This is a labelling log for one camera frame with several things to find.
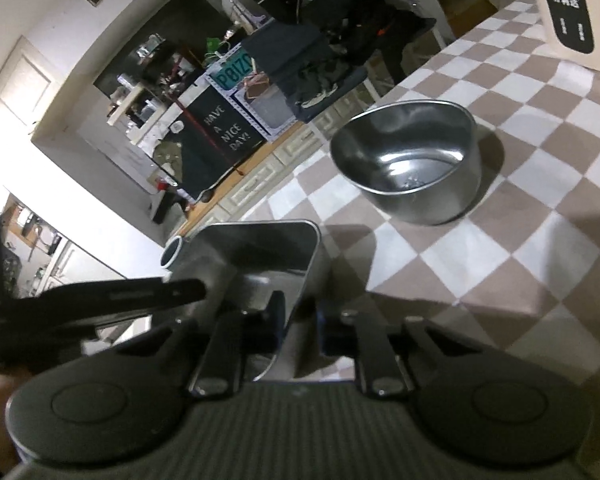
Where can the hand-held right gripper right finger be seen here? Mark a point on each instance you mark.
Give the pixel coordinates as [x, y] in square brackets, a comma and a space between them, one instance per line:
[326, 332]

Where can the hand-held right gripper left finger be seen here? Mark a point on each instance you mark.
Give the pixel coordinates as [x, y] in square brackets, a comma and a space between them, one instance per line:
[276, 320]

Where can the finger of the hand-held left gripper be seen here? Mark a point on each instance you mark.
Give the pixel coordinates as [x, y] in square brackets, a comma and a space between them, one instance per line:
[130, 297]

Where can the rectangular steel tray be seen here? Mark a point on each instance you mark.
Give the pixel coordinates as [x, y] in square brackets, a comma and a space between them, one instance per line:
[260, 255]

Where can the oval steel bowl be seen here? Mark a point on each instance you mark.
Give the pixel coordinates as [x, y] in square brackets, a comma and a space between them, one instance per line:
[405, 160]

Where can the white kitchen cabinet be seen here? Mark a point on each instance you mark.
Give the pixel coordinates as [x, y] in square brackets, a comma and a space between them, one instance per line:
[80, 265]

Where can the grey trash bin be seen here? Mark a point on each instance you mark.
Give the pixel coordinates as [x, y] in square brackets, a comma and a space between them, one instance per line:
[172, 255]

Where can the black lettered sign board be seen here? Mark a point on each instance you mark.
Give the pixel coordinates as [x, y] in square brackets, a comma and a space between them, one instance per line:
[215, 135]

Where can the checkered tablecloth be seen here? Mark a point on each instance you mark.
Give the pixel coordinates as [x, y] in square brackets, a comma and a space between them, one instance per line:
[530, 210]

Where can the teal lettered sign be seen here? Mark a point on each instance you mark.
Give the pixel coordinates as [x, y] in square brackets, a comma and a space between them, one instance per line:
[230, 70]

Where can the dark fabric storage bin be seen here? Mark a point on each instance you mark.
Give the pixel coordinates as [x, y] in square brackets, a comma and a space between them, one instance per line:
[330, 60]

